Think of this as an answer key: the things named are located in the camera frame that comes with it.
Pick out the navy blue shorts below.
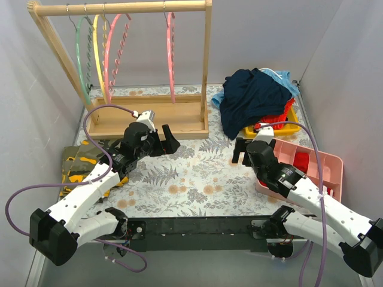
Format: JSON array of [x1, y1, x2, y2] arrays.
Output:
[[219, 68, 292, 140]]

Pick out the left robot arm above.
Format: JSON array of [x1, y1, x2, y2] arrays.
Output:
[[29, 122, 180, 266]]

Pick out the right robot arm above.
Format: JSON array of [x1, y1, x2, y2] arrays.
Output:
[[232, 138, 382, 277]]

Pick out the pink hanger left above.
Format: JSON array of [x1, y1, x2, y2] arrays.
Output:
[[104, 14, 131, 104]]

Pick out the pink hanger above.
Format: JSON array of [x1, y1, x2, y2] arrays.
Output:
[[104, 14, 131, 104], [166, 12, 175, 103]]

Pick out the camouflage shorts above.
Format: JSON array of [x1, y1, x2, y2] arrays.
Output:
[[58, 138, 130, 204]]

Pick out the light blue shorts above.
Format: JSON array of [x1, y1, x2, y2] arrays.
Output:
[[211, 68, 300, 109]]

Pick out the pink hanger right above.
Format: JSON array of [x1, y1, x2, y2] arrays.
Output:
[[166, 12, 175, 103]]

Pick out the yellow hanger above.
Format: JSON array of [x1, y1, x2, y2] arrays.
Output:
[[93, 14, 108, 103]]

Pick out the green hanger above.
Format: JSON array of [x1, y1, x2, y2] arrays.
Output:
[[75, 16, 93, 105]]

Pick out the yellow plastic tray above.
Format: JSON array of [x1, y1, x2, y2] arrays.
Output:
[[243, 106, 300, 138]]

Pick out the wooden clothes rack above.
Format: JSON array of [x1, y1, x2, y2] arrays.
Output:
[[27, 1, 212, 139]]

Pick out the red knitted garment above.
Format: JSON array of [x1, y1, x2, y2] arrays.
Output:
[[260, 98, 295, 124]]

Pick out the red cloth in organizer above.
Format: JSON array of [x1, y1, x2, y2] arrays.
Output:
[[293, 151, 309, 173]]

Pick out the pink divided organizer tray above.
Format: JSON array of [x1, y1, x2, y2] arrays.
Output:
[[252, 139, 344, 203]]

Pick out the floral table mat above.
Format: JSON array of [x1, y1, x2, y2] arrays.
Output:
[[58, 84, 317, 218]]

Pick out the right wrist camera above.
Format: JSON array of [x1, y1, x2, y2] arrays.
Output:
[[253, 124, 274, 145]]

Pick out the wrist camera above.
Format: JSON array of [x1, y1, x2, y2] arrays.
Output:
[[253, 124, 274, 145], [136, 110, 156, 131]]

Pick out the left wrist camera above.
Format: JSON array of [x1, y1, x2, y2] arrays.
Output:
[[136, 110, 156, 131]]

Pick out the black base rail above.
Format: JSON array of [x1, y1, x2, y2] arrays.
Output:
[[101, 215, 312, 259]]

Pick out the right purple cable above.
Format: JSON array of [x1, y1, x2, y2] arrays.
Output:
[[259, 121, 327, 287]]

